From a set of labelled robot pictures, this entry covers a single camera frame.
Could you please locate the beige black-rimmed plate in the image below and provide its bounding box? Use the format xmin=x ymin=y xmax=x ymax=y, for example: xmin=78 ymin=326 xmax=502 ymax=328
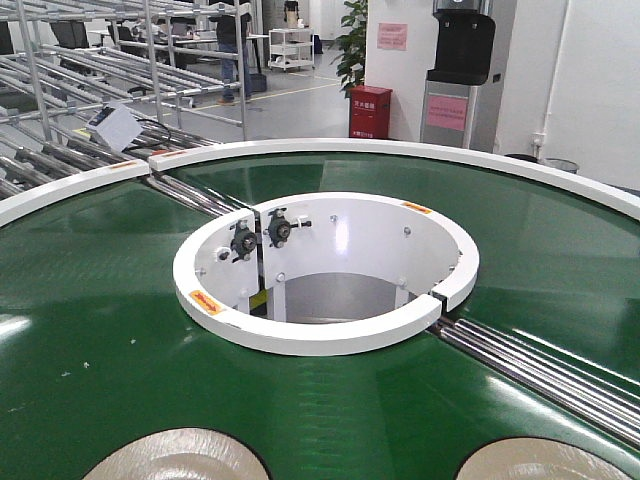
xmin=455 ymin=437 xmax=639 ymax=479
xmin=85 ymin=427 xmax=271 ymax=479

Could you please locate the red fire extinguisher cabinet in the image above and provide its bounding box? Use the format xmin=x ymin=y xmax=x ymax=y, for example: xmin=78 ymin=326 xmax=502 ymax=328
xmin=349 ymin=85 xmax=392 ymax=139

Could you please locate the green potted plant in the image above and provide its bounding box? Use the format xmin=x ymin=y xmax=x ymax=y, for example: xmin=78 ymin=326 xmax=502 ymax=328
xmin=333 ymin=0 xmax=368 ymax=98

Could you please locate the white utility cart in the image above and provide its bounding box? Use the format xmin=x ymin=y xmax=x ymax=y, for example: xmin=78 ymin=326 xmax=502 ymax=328
xmin=268 ymin=28 xmax=315 ymax=71

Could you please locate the white control box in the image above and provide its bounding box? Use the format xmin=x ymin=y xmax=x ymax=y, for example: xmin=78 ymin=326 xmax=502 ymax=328
xmin=86 ymin=102 xmax=142 ymax=152

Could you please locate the standing person in jeans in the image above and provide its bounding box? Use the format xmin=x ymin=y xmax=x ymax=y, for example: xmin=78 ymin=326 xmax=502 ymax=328
xmin=209 ymin=11 xmax=252 ymax=105

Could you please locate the black water dispenser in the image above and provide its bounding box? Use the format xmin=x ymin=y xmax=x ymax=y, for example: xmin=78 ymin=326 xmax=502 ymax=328
xmin=421 ymin=1 xmax=496 ymax=148

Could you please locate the steel roller rack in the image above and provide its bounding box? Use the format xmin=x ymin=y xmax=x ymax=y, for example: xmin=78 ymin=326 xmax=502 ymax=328
xmin=1 ymin=1 xmax=249 ymax=200

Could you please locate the white inner conveyor ring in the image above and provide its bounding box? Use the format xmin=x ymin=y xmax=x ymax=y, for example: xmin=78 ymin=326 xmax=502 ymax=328
xmin=172 ymin=191 xmax=481 ymax=357

